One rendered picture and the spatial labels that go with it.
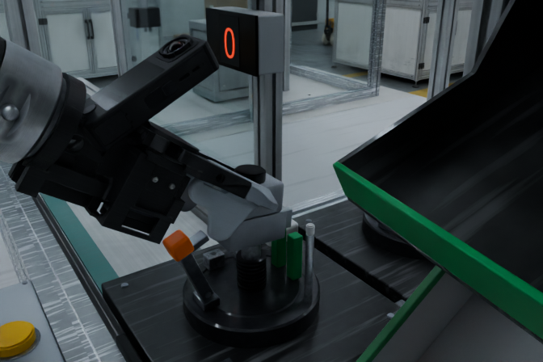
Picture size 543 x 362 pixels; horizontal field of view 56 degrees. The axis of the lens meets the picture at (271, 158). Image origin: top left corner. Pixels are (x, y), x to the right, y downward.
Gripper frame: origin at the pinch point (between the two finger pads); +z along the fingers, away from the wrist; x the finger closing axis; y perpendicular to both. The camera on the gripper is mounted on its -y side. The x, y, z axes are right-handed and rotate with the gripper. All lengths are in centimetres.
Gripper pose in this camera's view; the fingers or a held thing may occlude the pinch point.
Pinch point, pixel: (254, 186)
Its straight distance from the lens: 48.6
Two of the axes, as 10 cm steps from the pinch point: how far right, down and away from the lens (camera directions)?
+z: 6.8, 3.7, 6.4
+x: 5.7, 3.0, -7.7
